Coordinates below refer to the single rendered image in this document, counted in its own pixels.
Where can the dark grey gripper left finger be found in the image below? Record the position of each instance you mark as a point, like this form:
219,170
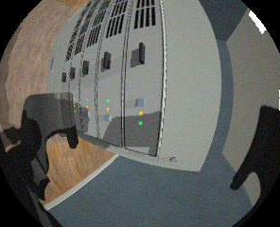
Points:
44,115

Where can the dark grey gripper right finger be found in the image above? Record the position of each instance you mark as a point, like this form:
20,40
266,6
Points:
263,156

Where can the white server rack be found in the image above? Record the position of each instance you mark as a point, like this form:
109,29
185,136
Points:
157,91

